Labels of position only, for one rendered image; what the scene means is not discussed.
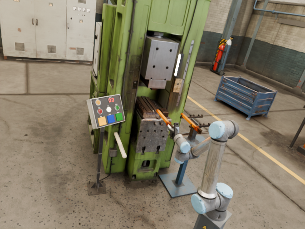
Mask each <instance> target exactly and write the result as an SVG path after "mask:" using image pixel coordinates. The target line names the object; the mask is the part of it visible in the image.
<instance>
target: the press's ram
mask: <svg viewBox="0 0 305 229"><path fill-rule="evenodd" d="M178 45H179V43H177V42H175V41H173V40H171V39H169V38H167V37H165V36H163V38H157V37H152V36H150V34H147V35H146V41H145V46H144V53H143V60H142V67H141V72H140V74H141V75H142V77H143V78H144V79H148V80H150V79H152V80H169V81H171V77H172V72H173V67H174V63H175V59H176V55H177V49H178Z"/></svg>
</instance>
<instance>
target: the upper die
mask: <svg viewBox="0 0 305 229"><path fill-rule="evenodd" d="M140 79H141V81H142V82H143V83H144V84H145V85H146V86H147V87H148V88H157V89H164V88H165V86H166V80H152V79H150V80H148V79H144V78H143V77H142V75H141V74H140Z"/></svg>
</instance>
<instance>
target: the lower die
mask: <svg viewBox="0 0 305 229"><path fill-rule="evenodd" d="M143 97H145V96H141V97H137V98H138V99H137V98H136V103H137V100H139V101H140V102H141V104H142V105H143V107H142V106H140V111H141V114H142V115H143V117H159V114H158V113H157V112H156V110H157V109H158V108H156V106H155V105H154V103H153V102H152V101H151V100H150V98H149V97H145V98H146V99H147V100H148V102H149V103H150V104H151V106H152V107H153V108H154V109H155V112H153V110H152V109H151V108H150V106H149V105H148V104H147V102H146V101H145V99H144V98H143ZM141 107H142V109H141ZM143 108H144V109H143Z"/></svg>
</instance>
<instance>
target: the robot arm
mask: <svg viewBox="0 0 305 229"><path fill-rule="evenodd" d="M173 124H174V125H173V126H174V128H173V129H172V128H171V126H170V125H167V127H168V129H167V130H168V131H170V134H169V135H168V136H169V137H170V138H171V137H172V138H171V139H173V141H174V142H175V143H176V144H177V151H176V154H175V158H174V160H175V161H176V162H177V163H179V164H183V163H184V161H185V160H189V159H196V158H198V157H199V156H200V155H201V154H202V153H204V152H206V151H208V153H207V159H206V164H205V168H204V173H203V178H202V183H201V186H199V187H198V188H197V193H196V194H194V195H192V197H191V203H192V206H193V208H194V209H195V211H196V212H197V213H199V214H206V215H207V216H208V217H209V218H210V219H212V220H214V221H218V222H220V221H224V220H225V218H226V216H227V211H226V209H227V207H228V205H229V203H230V201H231V199H232V196H233V191H232V189H231V188H230V187H229V186H228V185H226V184H224V183H217V181H218V177H219V173H220V169H221V164H222V160H223V156H224V152H225V148H226V143H227V140H228V139H232V138H234V137H235V136H237V134H238V133H239V125H238V123H237V122H235V121H233V120H223V121H216V122H213V123H211V125H210V126H209V135H210V137H209V138H207V139H206V140H204V141H202V142H201V143H199V144H198V145H196V146H195V147H193V148H191V147H190V145H189V143H188V142H187V141H186V140H185V138H184V137H183V136H182V135H181V134H179V123H178V122H177V123H173ZM190 148H191V149H190Z"/></svg>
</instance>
